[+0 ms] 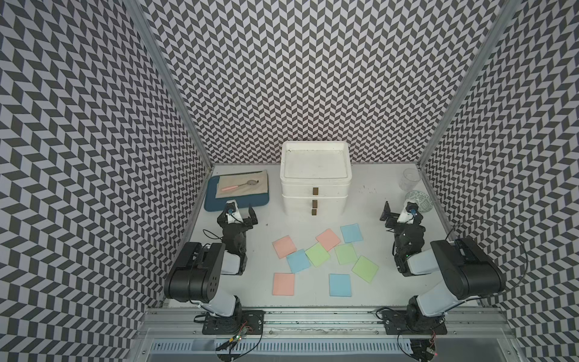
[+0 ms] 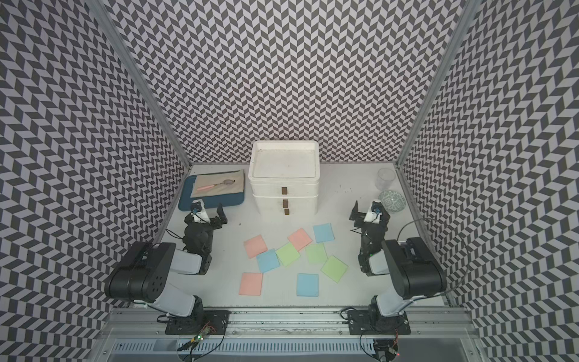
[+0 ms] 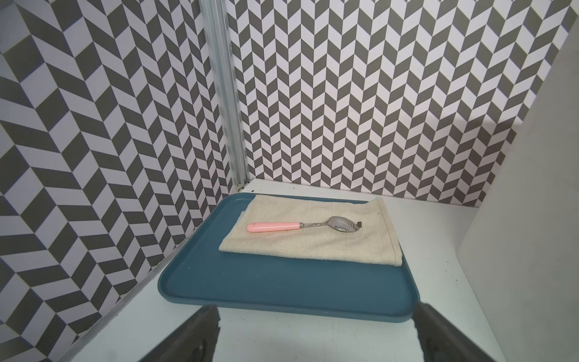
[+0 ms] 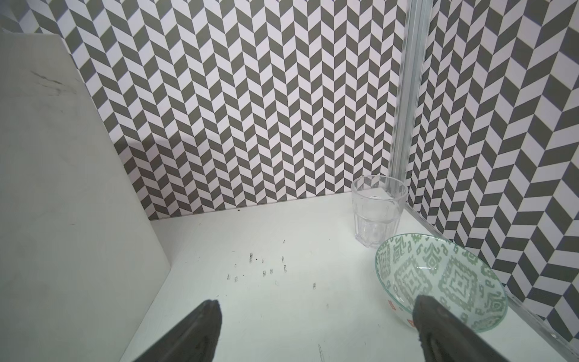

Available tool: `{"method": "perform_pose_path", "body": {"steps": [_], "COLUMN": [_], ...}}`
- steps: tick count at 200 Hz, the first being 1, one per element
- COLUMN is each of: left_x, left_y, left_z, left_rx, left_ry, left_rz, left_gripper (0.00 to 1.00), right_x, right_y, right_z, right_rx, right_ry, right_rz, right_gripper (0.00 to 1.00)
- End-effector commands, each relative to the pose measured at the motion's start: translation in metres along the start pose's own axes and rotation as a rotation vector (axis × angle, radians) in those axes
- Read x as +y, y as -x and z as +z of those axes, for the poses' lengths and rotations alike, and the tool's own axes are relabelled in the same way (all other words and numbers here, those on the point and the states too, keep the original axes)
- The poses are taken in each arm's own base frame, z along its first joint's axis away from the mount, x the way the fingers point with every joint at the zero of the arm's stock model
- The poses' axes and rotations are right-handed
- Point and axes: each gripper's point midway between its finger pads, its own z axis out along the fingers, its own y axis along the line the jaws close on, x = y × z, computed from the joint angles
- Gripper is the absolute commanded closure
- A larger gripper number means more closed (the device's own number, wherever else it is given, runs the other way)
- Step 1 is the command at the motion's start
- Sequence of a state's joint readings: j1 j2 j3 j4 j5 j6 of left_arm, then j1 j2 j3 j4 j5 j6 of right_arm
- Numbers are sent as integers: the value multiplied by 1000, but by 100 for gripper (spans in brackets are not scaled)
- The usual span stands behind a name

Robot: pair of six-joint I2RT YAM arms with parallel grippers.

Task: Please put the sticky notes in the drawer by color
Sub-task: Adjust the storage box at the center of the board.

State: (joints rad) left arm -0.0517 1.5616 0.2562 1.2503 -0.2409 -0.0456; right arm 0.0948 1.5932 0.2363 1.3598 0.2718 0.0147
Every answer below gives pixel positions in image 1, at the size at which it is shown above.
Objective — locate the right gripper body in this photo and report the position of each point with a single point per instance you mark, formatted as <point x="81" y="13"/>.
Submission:
<point x="402" y="224"/>

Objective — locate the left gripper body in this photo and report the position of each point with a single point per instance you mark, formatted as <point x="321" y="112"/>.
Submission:
<point x="237" y="224"/>

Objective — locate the blue sticky note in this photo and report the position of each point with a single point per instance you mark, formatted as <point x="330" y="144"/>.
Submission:
<point x="351" y="233"/>
<point x="298" y="261"/>
<point x="340" y="285"/>

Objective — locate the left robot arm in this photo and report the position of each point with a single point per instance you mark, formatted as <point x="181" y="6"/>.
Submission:
<point x="195" y="275"/>

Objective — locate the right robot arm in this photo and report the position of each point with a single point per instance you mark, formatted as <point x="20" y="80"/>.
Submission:
<point x="467" y="271"/>

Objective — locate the pink sticky note upper left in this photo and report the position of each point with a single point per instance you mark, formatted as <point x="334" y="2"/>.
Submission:
<point x="284" y="247"/>

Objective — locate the green sticky note right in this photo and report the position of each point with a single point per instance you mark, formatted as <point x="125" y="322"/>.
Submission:
<point x="365" y="269"/>

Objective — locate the green sticky note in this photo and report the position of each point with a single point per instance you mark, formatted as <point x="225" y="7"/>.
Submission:
<point x="317" y="255"/>
<point x="345" y="254"/>
<point x="365" y="269"/>

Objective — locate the green sticky note center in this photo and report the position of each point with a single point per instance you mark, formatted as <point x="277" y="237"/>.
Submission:
<point x="345" y="254"/>

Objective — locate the pink sticky note lower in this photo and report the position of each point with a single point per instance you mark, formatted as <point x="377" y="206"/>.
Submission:
<point x="283" y="284"/>

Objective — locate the green sticky note middle left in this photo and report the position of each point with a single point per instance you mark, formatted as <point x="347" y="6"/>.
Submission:
<point x="317" y="255"/>

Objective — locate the white three-drawer cabinet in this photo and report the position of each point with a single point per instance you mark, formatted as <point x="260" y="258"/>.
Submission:
<point x="308" y="164"/>

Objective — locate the blue tray mat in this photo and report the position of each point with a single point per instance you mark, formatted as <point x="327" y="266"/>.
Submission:
<point x="214" y="204"/>

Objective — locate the clear glass cup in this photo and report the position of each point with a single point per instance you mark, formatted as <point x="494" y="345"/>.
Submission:
<point x="409" y="179"/>

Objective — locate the beige folded cloth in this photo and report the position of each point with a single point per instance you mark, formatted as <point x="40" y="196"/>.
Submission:
<point x="240" y="178"/>

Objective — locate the pink-handled metal spoon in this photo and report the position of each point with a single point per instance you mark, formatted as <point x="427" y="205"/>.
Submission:
<point x="251" y="182"/>

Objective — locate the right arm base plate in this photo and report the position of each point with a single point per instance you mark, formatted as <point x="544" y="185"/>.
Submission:
<point x="400" y="322"/>

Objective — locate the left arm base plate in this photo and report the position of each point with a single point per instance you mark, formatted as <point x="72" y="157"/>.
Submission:
<point x="251" y="320"/>

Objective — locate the aluminium front rail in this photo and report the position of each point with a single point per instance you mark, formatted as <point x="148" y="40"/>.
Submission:
<point x="461" y="323"/>

